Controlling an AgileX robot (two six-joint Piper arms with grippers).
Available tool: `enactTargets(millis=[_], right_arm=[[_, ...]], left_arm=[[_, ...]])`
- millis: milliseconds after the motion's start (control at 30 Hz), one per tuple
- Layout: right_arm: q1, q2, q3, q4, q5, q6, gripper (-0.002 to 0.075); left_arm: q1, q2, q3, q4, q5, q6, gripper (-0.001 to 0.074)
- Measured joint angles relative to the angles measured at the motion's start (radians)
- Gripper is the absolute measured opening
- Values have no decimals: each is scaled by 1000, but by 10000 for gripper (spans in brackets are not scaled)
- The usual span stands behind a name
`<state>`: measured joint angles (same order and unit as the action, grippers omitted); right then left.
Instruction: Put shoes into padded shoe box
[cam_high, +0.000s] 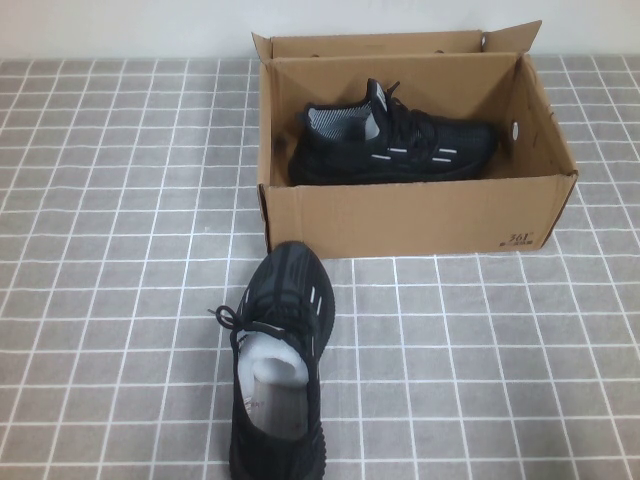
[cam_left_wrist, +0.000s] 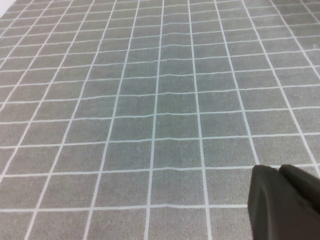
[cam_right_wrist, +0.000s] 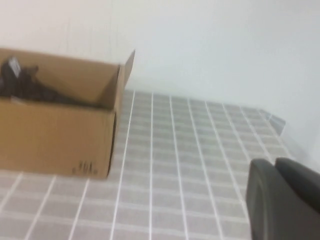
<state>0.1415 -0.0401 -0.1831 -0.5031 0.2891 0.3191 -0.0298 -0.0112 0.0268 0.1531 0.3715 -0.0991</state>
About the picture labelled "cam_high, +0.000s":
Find black sneaker white stripes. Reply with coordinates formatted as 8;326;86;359
207;241;342;477
288;77;501;185

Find brown cardboard shoe box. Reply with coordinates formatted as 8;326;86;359
251;19;580;260

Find grey white-grid tablecloth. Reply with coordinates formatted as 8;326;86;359
0;56;640;480

